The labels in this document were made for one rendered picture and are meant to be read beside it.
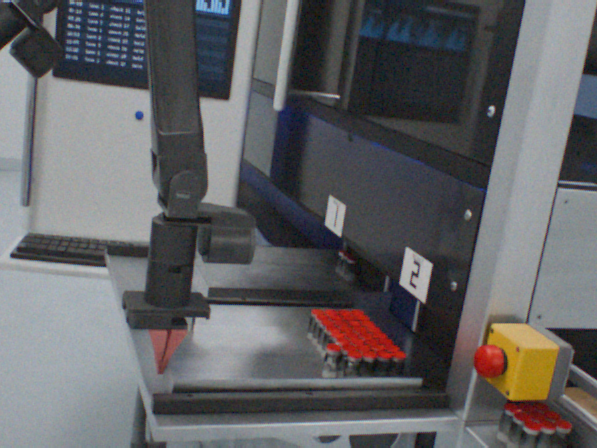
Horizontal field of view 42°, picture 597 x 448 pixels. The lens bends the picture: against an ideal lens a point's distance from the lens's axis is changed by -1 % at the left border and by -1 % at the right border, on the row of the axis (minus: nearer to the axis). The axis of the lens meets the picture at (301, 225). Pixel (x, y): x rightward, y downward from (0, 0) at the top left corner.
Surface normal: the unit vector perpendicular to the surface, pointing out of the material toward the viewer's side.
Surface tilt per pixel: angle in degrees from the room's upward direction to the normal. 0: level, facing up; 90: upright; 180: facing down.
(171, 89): 88
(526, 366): 90
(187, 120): 75
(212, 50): 90
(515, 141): 90
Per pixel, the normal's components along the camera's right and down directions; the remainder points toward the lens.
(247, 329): 0.14, -0.96
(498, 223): -0.94, -0.06
